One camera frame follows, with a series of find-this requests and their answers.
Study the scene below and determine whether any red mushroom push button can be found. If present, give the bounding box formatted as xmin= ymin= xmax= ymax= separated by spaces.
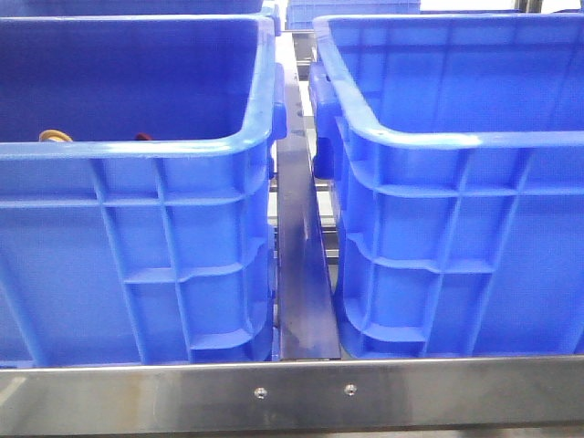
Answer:
xmin=135 ymin=132 xmax=152 ymax=141

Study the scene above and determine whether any yellow mushroom push button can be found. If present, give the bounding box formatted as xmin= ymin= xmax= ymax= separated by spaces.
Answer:
xmin=38 ymin=130 xmax=73 ymax=142

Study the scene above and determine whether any blue bin with buttons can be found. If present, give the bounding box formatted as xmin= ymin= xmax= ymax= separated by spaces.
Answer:
xmin=1 ymin=16 xmax=287 ymax=369

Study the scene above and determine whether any blue target bin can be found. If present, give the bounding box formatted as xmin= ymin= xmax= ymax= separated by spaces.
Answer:
xmin=309 ymin=13 xmax=583 ymax=359

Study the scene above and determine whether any rear right blue bin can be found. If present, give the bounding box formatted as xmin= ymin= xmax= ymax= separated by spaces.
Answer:
xmin=286 ymin=0 xmax=421 ymax=30

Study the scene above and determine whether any rear left blue bin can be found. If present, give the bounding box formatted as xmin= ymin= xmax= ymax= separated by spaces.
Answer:
xmin=1 ymin=0 xmax=280 ymax=22

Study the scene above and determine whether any steel divider rail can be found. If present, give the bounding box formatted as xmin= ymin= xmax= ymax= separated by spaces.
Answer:
xmin=276 ymin=63 xmax=343 ymax=361

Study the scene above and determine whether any rail screw left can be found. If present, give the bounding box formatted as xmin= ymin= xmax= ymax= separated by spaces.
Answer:
xmin=254 ymin=387 xmax=267 ymax=400

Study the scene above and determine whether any rail screw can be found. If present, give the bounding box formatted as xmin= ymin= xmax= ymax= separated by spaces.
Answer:
xmin=254 ymin=387 xmax=267 ymax=400
xmin=344 ymin=384 xmax=357 ymax=397

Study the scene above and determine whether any rail screw right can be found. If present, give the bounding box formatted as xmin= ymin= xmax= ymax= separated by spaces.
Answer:
xmin=344 ymin=384 xmax=357 ymax=397

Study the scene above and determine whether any steel front rail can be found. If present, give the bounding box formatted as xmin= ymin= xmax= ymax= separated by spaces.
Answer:
xmin=1 ymin=356 xmax=583 ymax=436

